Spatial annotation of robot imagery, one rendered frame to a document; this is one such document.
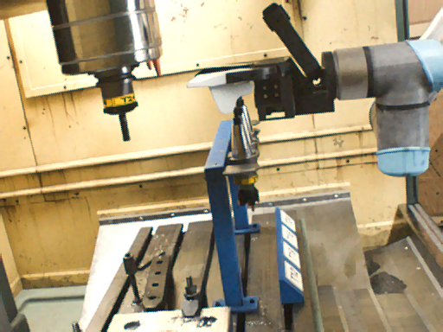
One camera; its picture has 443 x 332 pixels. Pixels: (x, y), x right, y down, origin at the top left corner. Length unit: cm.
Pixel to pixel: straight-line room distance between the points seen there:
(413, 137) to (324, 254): 99
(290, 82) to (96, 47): 27
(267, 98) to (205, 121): 108
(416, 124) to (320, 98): 14
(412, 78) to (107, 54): 42
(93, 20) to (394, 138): 45
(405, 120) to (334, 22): 105
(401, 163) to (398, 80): 12
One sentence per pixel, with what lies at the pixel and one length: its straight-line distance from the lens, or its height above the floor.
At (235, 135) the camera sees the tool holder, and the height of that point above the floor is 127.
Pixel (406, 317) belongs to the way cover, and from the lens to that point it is 152.
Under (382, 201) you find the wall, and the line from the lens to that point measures 199.
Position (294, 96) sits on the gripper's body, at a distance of 82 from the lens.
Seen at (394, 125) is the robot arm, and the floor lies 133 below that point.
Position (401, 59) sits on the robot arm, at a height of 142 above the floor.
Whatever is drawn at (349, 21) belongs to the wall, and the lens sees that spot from 185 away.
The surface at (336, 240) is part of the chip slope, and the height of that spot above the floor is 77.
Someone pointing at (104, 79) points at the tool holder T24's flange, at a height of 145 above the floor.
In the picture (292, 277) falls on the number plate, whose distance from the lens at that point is 126.
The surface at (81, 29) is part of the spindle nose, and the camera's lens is 78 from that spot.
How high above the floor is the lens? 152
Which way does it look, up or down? 16 degrees down
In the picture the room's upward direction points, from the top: 10 degrees counter-clockwise
